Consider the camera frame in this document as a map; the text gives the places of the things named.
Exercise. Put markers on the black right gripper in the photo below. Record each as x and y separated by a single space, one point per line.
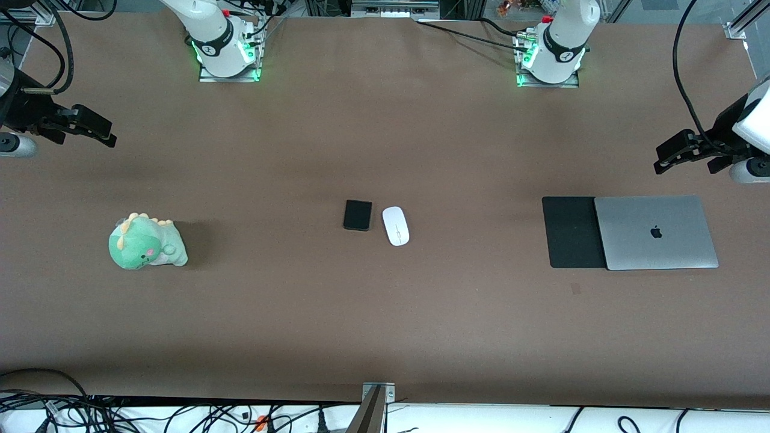
25 110

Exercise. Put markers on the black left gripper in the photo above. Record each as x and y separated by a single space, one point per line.
723 133

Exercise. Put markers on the black squarish phone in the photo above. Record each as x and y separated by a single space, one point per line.
358 215

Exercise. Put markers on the white computer mouse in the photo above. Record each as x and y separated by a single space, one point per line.
396 227

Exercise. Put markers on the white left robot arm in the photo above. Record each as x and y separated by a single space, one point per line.
568 30

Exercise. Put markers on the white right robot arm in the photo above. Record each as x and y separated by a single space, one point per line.
210 30

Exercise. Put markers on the black mouse pad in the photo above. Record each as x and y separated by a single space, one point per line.
568 234

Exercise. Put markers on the silver closed laptop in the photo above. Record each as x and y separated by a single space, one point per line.
637 240

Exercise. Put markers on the green dinosaur plush toy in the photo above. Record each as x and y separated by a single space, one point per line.
141 243

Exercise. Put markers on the metal rack unit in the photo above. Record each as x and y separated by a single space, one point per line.
394 9

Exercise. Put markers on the aluminium frame profile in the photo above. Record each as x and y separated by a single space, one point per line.
737 29
45 17

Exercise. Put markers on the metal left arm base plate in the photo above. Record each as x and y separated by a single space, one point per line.
571 85

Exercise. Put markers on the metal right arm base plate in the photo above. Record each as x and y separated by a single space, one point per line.
240 79

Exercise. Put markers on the metal camera post bracket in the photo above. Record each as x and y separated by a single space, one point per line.
370 415

